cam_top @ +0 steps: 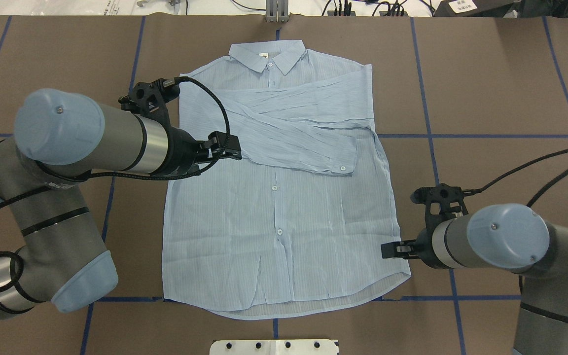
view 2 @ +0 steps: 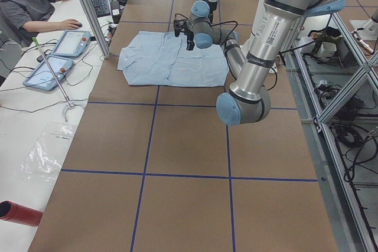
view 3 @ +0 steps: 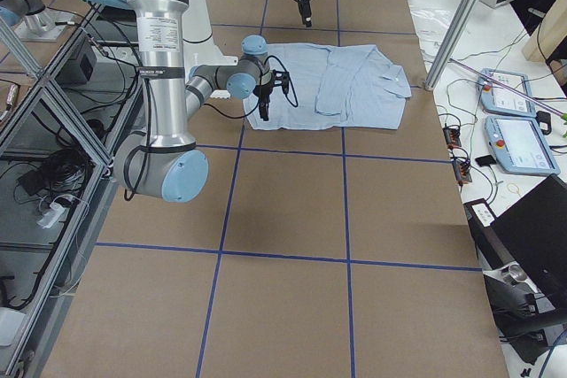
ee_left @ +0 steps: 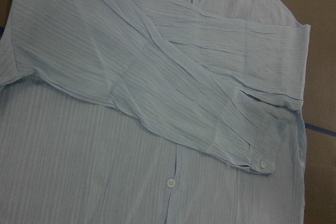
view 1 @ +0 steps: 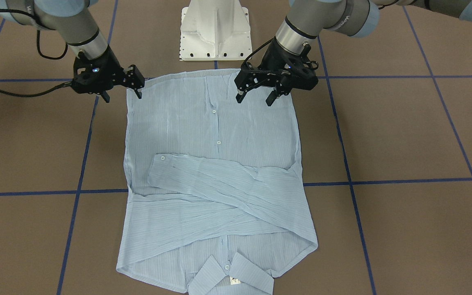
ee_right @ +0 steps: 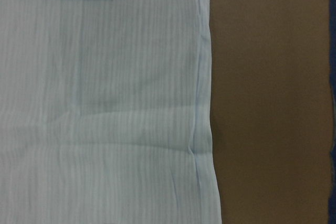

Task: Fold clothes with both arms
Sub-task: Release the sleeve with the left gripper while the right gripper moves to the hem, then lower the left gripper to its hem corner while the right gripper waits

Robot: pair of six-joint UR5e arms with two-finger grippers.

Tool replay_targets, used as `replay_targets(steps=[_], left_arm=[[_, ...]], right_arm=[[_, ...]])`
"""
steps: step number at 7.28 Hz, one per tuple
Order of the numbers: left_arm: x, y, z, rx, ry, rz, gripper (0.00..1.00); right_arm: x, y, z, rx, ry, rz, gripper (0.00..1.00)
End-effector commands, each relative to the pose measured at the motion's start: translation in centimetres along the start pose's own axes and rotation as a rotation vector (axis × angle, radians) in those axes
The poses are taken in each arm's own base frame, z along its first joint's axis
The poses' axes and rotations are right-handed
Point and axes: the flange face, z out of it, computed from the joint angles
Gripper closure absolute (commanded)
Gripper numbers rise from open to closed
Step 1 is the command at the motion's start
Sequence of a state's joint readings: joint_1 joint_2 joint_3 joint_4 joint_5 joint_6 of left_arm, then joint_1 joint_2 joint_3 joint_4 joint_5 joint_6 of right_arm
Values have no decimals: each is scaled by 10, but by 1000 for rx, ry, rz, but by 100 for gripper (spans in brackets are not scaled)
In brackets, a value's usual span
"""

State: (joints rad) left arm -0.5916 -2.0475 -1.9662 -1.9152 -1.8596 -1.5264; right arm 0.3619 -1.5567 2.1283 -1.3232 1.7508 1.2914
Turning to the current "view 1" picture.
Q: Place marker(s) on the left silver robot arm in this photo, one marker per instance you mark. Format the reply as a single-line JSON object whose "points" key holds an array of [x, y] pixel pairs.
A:
{"points": [[353, 18]]}

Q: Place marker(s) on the light blue button shirt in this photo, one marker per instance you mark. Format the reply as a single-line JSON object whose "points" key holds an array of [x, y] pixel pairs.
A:
{"points": [[216, 202]]}

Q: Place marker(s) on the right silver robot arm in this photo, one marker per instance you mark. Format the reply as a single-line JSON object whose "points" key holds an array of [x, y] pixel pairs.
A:
{"points": [[70, 18]]}

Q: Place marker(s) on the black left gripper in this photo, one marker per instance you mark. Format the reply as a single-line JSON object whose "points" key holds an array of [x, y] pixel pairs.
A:
{"points": [[272, 58]]}

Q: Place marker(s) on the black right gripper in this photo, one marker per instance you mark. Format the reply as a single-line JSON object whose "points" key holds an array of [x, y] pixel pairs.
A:
{"points": [[112, 66]]}

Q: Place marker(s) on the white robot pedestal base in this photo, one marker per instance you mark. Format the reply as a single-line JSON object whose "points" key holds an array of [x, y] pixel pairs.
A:
{"points": [[215, 30]]}

